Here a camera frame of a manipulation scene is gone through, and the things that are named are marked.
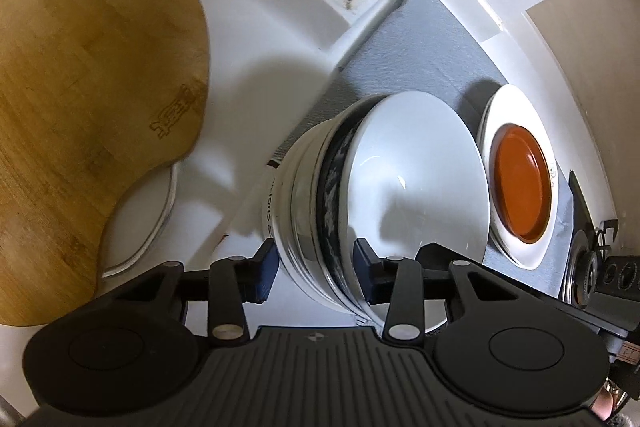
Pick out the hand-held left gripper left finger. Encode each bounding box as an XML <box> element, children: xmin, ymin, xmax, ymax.
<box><xmin>150</xmin><ymin>239</ymin><xmax>279</xmax><ymax>342</ymax></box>

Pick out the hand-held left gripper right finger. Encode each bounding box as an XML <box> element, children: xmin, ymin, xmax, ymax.
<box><xmin>352</xmin><ymin>238</ymin><xmax>501</xmax><ymax>343</ymax></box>

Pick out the cream white bowl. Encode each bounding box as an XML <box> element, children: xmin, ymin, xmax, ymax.
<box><xmin>262</xmin><ymin>117</ymin><xmax>346</xmax><ymax>308</ymax></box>

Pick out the white bowl with blue pattern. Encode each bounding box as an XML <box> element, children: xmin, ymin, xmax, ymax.
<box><xmin>317</xmin><ymin>91</ymin><xmax>490</xmax><ymax>333</ymax></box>

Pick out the brown round plate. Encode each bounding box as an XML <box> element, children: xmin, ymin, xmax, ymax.
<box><xmin>491</xmin><ymin>123</ymin><xmax>554</xmax><ymax>244</ymax></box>

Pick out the gas stove burner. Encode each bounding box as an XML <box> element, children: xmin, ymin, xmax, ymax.
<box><xmin>559</xmin><ymin>169</ymin><xmax>623</xmax><ymax>309</ymax></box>

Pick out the white round dish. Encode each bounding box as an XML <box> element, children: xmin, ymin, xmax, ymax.
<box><xmin>101</xmin><ymin>162</ymin><xmax>179</xmax><ymax>279</ymax></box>

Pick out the grey dish mat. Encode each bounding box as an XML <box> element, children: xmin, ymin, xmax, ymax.
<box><xmin>272</xmin><ymin>0</ymin><xmax>575</xmax><ymax>297</ymax></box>

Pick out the wooden cutting board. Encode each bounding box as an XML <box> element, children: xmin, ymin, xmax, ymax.
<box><xmin>0</xmin><ymin>0</ymin><xmax>210</xmax><ymax>327</ymax></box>

